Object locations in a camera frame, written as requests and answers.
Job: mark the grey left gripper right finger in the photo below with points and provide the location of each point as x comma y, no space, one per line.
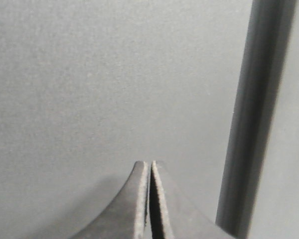
172,214

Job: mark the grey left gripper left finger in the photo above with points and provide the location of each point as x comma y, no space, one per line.
125,216

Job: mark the dark grey fridge door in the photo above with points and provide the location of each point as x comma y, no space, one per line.
88,87

